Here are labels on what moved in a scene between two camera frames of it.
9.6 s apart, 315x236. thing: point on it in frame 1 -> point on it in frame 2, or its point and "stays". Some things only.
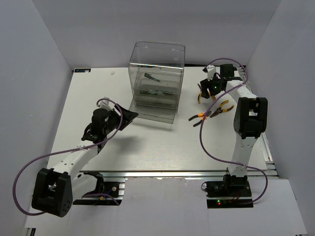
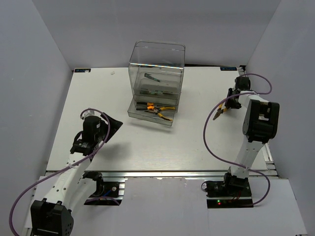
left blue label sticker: [82, 70] stays
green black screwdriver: [161, 92] stays
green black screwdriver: [148, 92] stays
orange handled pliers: [201, 115] -> [150, 105]
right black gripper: [205, 84] -> [228, 103]
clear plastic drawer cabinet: [155, 72] stays
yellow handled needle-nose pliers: [213, 97] -> [157, 110]
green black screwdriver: [148, 75] stays
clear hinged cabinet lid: [158, 53] stays
